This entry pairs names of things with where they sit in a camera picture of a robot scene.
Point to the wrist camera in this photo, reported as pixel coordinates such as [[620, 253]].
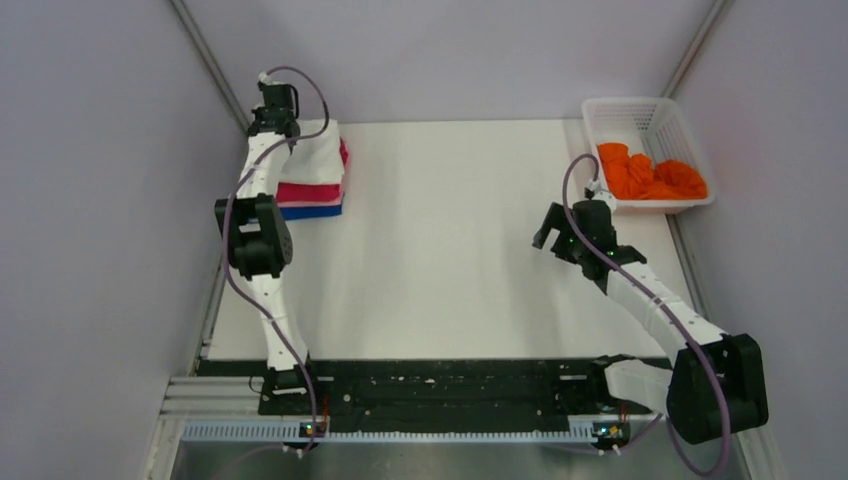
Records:
[[595, 191], [265, 78]]

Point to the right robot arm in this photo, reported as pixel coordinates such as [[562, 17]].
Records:
[[715, 381]]

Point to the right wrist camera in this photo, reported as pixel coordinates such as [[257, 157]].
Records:
[[595, 191]]

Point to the folded pink t-shirt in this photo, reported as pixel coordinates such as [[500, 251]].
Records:
[[287, 202]]

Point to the folded blue t-shirt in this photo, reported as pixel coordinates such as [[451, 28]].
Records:
[[310, 212]]

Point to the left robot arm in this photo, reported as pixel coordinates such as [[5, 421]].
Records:
[[257, 242]]

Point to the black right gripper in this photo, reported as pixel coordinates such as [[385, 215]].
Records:
[[554, 220]]

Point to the orange crumpled t-shirt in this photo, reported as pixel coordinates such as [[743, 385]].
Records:
[[637, 177]]

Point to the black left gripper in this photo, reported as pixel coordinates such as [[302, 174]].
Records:
[[258, 112]]

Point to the white printed t-shirt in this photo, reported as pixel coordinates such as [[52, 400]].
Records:
[[316, 161]]

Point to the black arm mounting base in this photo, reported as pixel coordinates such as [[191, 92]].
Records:
[[460, 396]]

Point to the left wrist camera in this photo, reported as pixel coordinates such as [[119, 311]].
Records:
[[265, 78]]

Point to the folded magenta t-shirt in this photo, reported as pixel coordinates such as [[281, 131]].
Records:
[[304, 191]]

